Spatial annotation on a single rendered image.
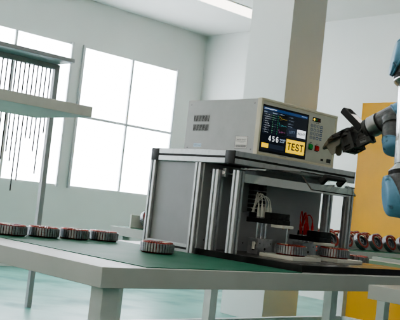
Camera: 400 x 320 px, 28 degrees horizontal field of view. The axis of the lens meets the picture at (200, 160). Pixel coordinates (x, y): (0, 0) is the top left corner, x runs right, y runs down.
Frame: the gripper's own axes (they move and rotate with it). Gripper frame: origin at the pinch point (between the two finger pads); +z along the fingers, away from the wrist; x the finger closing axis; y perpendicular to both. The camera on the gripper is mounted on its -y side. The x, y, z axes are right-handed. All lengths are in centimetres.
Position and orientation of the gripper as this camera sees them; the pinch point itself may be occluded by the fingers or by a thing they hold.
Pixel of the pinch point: (325, 145)
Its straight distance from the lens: 297.2
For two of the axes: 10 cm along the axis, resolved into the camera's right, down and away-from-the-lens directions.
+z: -6.6, 3.9, 6.4
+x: 7.3, 1.2, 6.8
